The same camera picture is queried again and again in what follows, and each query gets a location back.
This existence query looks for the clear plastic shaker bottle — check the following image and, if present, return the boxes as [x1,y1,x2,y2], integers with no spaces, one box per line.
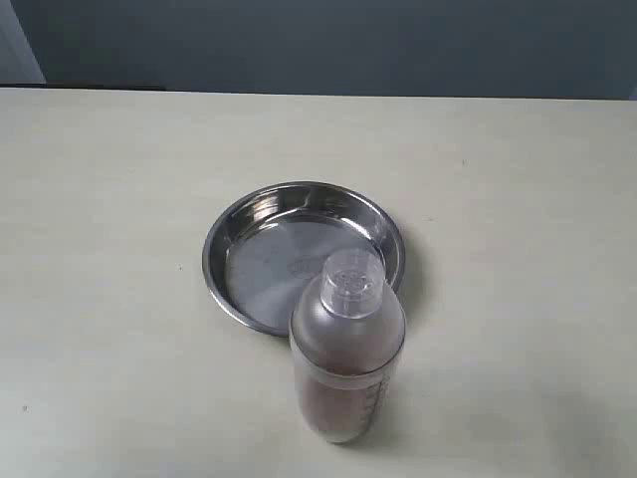
[289,249,406,443]

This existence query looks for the round stainless steel plate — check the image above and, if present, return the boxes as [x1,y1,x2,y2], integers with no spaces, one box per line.
[202,181,406,338]

